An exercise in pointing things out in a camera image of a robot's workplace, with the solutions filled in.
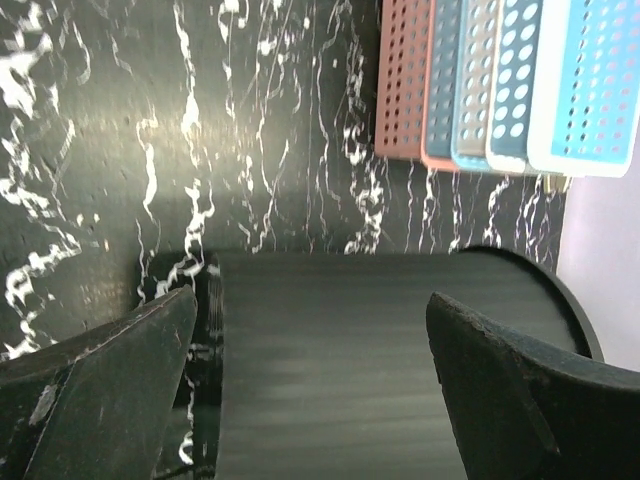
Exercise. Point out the pink perforated basket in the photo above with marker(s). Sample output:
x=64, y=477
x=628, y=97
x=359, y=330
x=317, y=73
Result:
x=403, y=83

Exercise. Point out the dark blue perforated basket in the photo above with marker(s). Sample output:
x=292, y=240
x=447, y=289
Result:
x=443, y=46

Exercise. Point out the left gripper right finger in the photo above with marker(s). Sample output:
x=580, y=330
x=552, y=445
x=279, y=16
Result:
x=521, y=408

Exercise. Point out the grey perforated basket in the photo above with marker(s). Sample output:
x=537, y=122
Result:
x=475, y=59

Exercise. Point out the large black plastic bucket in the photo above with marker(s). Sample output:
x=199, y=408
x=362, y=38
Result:
x=324, y=370

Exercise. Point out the light blue perforated basket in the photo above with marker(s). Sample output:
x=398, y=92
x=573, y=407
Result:
x=565, y=89

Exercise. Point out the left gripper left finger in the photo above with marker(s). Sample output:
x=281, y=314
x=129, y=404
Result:
x=96, y=406

